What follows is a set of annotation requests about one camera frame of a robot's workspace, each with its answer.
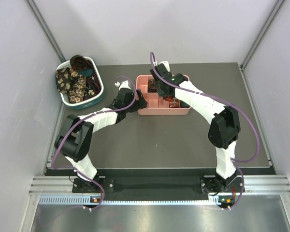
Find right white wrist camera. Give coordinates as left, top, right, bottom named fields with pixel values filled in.
left=154, top=61, right=171, bottom=72

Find grey slotted cable duct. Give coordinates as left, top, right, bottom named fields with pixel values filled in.
left=39, top=195, right=231, bottom=205

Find purple cable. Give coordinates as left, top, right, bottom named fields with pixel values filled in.
left=50, top=75, right=137, bottom=210
left=149, top=51, right=261, bottom=210

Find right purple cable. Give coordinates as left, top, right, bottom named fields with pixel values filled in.
left=149, top=51, right=261, bottom=210

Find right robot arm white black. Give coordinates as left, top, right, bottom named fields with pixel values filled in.
left=150, top=64, right=240, bottom=194

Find teal white laundry basket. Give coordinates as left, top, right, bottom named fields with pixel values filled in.
left=56, top=57, right=104, bottom=110

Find red orange patterned rolled tie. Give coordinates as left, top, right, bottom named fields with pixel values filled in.
left=168, top=99, right=180, bottom=108

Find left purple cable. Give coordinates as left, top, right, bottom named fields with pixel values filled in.
left=50, top=75, right=137, bottom=210

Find orange navy striped tie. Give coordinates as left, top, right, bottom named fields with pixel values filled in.
left=163, top=96, right=177, bottom=102

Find dark teal tie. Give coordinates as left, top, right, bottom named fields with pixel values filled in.
left=78, top=68, right=94, bottom=78

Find dark red striped tie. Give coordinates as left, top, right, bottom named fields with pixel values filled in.
left=83, top=73, right=102, bottom=101

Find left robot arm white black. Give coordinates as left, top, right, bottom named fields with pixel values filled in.
left=54, top=87, right=147, bottom=192

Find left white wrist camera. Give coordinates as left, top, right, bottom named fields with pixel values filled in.
left=115, top=80, right=131, bottom=90

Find dark brown rolled tie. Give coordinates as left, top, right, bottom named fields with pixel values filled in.
left=70, top=55, right=94, bottom=71

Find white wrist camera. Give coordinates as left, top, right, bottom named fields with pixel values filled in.
left=115, top=80, right=131, bottom=90
left=154, top=61, right=171, bottom=72

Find brown floral tie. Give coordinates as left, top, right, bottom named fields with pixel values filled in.
left=55, top=68, right=87, bottom=103

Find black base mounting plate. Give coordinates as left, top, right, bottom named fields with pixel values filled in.
left=72, top=168, right=245, bottom=201

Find pink compartment organizer box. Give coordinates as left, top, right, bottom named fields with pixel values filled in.
left=136, top=75, right=191, bottom=116

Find dark red floral rolled tie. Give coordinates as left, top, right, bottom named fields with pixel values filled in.
left=147, top=79, right=157, bottom=93

